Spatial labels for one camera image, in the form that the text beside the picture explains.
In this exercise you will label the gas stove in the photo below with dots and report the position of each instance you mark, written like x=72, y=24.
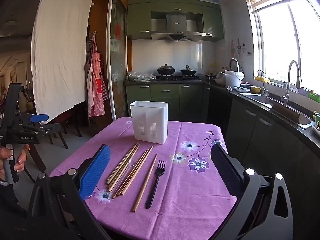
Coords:
x=178, y=78

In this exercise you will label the red checked apron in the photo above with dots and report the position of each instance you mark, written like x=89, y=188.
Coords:
x=91, y=43

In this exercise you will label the tall steel faucet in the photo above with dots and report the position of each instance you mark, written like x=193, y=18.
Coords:
x=287, y=87

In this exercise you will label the steel sink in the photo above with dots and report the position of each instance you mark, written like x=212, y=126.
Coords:
x=257, y=99

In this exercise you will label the wooden cutting board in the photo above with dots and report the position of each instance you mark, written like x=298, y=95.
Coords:
x=285, y=111

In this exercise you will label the green box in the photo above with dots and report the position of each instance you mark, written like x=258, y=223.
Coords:
x=313, y=97

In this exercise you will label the yellow bowl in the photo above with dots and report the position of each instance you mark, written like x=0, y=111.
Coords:
x=255, y=89

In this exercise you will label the person's left forearm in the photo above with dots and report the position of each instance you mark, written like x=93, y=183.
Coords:
x=10, y=200

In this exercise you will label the hanging kitchen tools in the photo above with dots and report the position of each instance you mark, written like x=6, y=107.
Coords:
x=233, y=47

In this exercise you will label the yellow tray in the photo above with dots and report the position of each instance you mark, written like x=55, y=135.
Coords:
x=262, y=79

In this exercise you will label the dark base cabinets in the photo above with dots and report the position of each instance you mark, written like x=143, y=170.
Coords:
x=262, y=140

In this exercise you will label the white plastic utensil holder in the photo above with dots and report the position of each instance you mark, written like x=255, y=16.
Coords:
x=150, y=115

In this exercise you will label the sliding glass door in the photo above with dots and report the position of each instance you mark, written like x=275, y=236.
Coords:
x=117, y=55

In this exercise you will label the wooden chopstick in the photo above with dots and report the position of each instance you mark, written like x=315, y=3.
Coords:
x=145, y=182

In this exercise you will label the clear plastic bag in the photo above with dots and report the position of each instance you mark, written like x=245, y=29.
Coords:
x=140, y=76

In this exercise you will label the window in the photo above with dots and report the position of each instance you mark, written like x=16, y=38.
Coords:
x=277, y=42

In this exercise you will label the dark wooden chair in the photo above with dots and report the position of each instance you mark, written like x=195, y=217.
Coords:
x=73, y=123
x=58, y=137

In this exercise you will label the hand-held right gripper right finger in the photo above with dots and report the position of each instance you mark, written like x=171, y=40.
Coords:
x=225, y=172

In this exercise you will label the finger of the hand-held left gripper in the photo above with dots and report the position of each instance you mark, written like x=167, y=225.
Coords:
x=40, y=117
x=47, y=129

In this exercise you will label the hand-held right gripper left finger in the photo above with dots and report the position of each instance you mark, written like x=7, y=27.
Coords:
x=96, y=172

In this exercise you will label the oil bottle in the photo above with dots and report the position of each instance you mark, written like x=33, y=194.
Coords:
x=213, y=69

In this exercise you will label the black lidded wok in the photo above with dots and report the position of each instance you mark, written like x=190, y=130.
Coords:
x=165, y=69

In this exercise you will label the black kitchen countertop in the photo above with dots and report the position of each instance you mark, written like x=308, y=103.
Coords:
x=307, y=135

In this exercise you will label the person's left hand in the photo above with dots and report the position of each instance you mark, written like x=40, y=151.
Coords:
x=22, y=157

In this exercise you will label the white plastic bucket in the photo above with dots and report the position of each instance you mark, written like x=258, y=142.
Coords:
x=233, y=80

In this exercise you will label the white hanging sheet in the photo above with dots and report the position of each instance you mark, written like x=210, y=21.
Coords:
x=60, y=55

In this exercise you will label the purple floral tablecloth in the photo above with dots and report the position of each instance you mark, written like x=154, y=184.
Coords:
x=190, y=200

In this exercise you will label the bunch of wooden chopsticks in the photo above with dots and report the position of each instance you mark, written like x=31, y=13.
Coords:
x=123, y=161

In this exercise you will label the white rice cooker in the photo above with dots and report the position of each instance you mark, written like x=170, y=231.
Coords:
x=220, y=78

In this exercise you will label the wide green wall cabinet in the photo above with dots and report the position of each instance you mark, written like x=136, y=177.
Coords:
x=175, y=7

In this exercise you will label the green base cabinets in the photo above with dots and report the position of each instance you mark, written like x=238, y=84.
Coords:
x=190, y=100

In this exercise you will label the short steel faucet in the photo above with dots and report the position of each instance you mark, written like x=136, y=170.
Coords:
x=263, y=85

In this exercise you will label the black plastic fork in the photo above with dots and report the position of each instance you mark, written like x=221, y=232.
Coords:
x=154, y=190

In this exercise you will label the steel scrubber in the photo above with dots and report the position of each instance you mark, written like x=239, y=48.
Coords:
x=229, y=88

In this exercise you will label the white bowl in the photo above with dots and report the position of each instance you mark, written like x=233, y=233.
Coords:
x=242, y=89

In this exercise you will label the steel range hood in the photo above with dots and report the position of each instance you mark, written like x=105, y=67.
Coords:
x=176, y=22

